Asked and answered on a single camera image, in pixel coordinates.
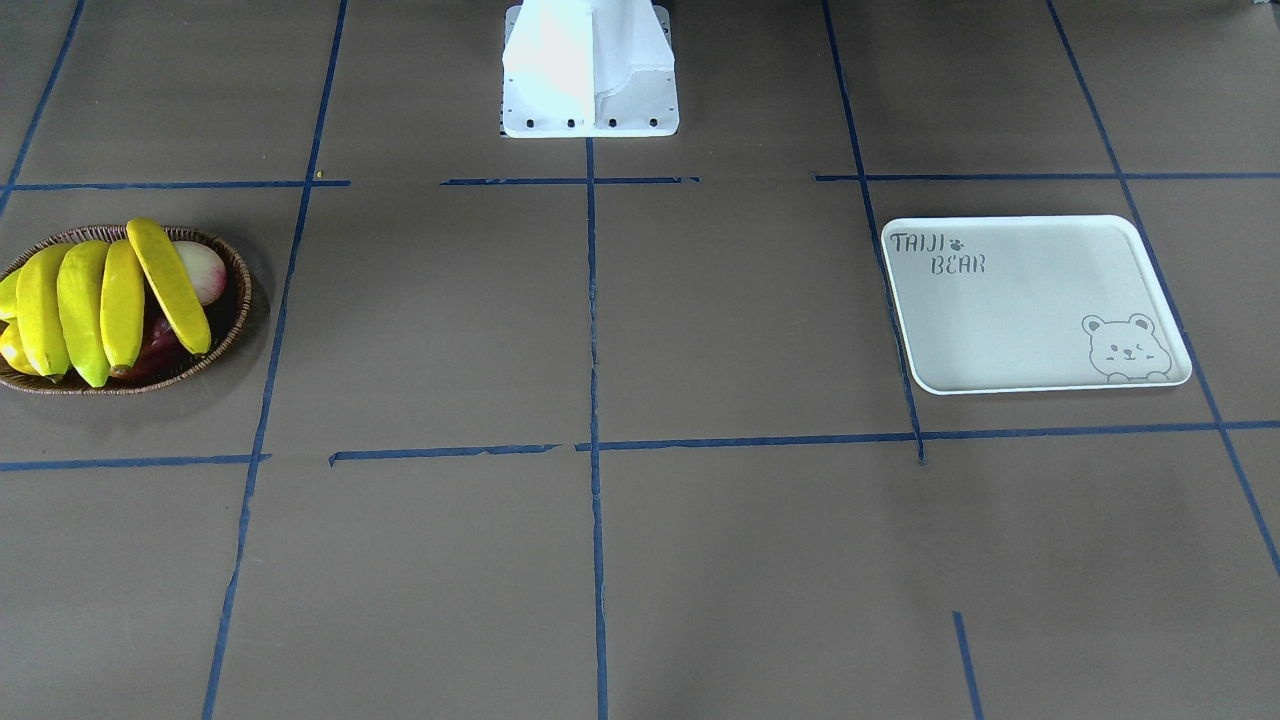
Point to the yellow banana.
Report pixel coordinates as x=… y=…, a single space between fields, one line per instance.
x=79 y=286
x=122 y=307
x=170 y=283
x=38 y=317

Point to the brown wicker basket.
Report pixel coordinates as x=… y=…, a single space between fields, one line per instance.
x=228 y=316

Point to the white bear tray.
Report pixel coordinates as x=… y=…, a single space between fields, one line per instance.
x=1029 y=304

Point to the pink white apple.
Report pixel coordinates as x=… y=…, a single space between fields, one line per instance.
x=205 y=269

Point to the dark red fruit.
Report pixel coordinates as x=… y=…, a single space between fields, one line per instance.
x=161 y=355

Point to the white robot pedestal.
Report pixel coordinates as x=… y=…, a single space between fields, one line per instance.
x=588 y=69

